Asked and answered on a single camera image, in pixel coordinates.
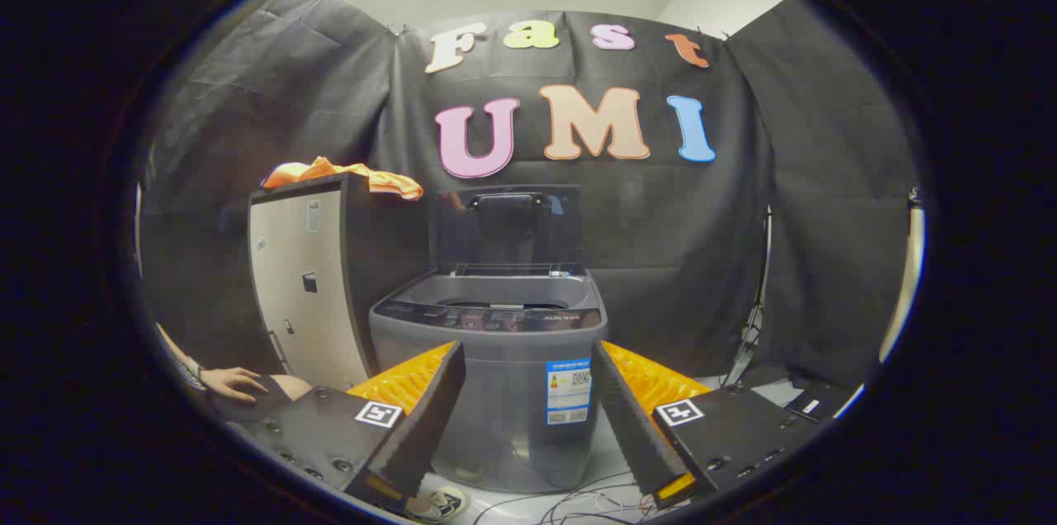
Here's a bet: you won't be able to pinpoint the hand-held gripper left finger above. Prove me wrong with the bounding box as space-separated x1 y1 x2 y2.
227 340 467 505

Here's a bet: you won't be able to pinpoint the flat black box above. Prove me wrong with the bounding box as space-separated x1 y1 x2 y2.
783 381 864 424

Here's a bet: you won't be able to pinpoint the black backdrop cloth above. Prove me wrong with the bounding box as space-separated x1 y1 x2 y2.
139 0 917 394

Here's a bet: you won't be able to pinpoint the grey washing machine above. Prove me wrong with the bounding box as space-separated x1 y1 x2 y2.
369 265 609 494

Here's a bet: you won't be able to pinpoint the person's shoe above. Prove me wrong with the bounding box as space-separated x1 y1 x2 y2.
409 486 470 522

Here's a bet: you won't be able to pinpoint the dark washing machine lid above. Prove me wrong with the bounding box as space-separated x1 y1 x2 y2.
435 185 583 274

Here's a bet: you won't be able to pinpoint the dark cabinet with beige door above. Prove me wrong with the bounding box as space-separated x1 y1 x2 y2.
248 172 430 392

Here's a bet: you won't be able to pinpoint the tangle of floor cables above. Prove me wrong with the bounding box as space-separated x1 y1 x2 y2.
471 471 661 525

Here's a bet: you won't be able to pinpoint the orange clothes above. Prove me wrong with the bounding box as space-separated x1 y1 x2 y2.
261 156 424 201

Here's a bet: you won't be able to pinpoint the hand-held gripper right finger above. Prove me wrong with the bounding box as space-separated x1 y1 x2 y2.
590 339 820 511

